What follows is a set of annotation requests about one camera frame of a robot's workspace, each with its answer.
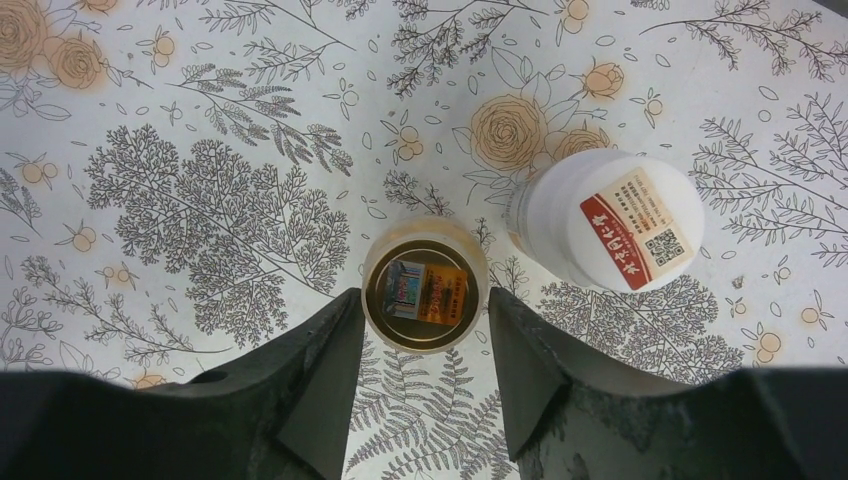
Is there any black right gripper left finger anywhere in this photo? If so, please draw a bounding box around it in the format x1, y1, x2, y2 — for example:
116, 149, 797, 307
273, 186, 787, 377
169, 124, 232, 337
1, 288, 365, 479

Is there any small amber pill bottle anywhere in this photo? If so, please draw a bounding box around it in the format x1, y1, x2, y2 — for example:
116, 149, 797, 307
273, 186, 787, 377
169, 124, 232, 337
361, 215, 489, 354

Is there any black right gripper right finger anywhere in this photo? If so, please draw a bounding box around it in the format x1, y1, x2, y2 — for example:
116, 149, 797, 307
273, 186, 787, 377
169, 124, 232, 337
489, 288, 847, 479

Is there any white cap amber pill bottle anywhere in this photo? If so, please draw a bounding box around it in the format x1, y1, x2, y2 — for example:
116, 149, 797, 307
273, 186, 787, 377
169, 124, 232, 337
504, 149, 706, 294

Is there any floral patterned table mat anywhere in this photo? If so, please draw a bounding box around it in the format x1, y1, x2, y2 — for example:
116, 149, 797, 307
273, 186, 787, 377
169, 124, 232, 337
1, 1, 847, 390

